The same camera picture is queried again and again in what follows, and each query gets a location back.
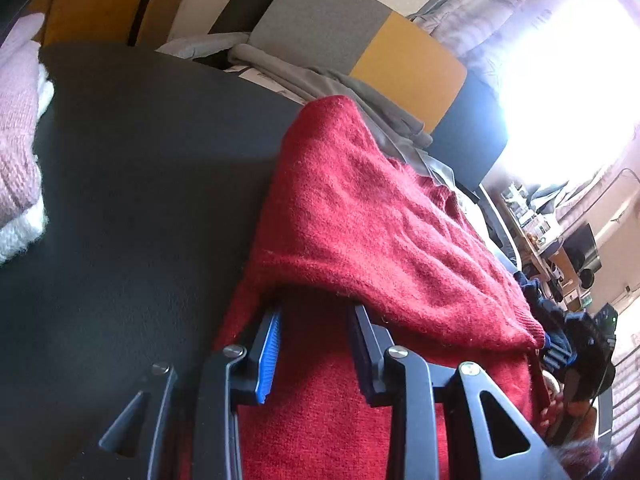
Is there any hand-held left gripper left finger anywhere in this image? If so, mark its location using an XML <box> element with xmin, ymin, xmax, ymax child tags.
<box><xmin>60</xmin><ymin>307</ymin><xmax>283</xmax><ymax>480</ymax></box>

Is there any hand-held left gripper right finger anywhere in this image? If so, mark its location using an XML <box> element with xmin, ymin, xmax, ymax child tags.
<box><xmin>350</xmin><ymin>304</ymin><xmax>573</xmax><ymax>480</ymax></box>

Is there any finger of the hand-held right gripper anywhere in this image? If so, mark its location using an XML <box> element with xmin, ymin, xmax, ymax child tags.
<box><xmin>560</xmin><ymin>309</ymin><xmax>588</xmax><ymax>331</ymax></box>
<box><xmin>541</xmin><ymin>340</ymin><xmax>578</xmax><ymax>371</ymax></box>

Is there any red knitted sweater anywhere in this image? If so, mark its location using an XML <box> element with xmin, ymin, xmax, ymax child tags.
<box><xmin>177</xmin><ymin>95</ymin><xmax>553</xmax><ymax>480</ymax></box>

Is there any person's right hand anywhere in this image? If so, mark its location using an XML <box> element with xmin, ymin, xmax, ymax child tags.
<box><xmin>537</xmin><ymin>372</ymin><xmax>598</xmax><ymax>443</ymax></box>

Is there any beige patterned curtain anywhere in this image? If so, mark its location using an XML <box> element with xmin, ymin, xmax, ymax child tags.
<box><xmin>610</xmin><ymin>340</ymin><xmax>640</xmax><ymax>441</ymax></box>

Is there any black sweater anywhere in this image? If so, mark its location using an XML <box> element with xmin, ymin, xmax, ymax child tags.
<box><xmin>512</xmin><ymin>270</ymin><xmax>568</xmax><ymax>346</ymax></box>

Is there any wooden desk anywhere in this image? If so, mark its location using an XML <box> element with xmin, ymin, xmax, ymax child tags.
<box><xmin>517</xmin><ymin>227</ymin><xmax>568</xmax><ymax>286</ymax></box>

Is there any black television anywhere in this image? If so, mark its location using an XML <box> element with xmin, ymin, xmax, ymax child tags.
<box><xmin>565</xmin><ymin>222</ymin><xmax>601</xmax><ymax>271</ymax></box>

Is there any group of jars and boxes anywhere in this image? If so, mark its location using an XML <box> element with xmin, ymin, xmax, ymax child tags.
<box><xmin>502</xmin><ymin>182</ymin><xmax>548</xmax><ymax>242</ymax></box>

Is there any white fuzzy sweater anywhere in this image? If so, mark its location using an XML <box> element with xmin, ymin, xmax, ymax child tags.
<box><xmin>0</xmin><ymin>60</ymin><xmax>56</xmax><ymax>263</ymax></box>

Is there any white printed cushion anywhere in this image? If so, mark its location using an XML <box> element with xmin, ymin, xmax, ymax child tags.
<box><xmin>222</xmin><ymin>62</ymin><xmax>311</xmax><ymax>106</ymax></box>

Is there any grey hoodie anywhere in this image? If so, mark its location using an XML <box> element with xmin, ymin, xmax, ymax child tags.
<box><xmin>227</xmin><ymin>42</ymin><xmax>456</xmax><ymax>191</ymax></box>

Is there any pink knitted sweater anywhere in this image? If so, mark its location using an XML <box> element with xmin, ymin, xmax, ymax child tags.
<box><xmin>0</xmin><ymin>12</ymin><xmax>48</xmax><ymax>226</ymax></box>

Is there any grey yellow blue armchair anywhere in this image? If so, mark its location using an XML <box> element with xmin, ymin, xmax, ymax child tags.
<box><xmin>155</xmin><ymin>0</ymin><xmax>511</xmax><ymax>196</ymax></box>

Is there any wooden wardrobe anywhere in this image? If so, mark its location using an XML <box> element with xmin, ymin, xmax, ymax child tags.
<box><xmin>0</xmin><ymin>0</ymin><xmax>211</xmax><ymax>48</ymax></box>

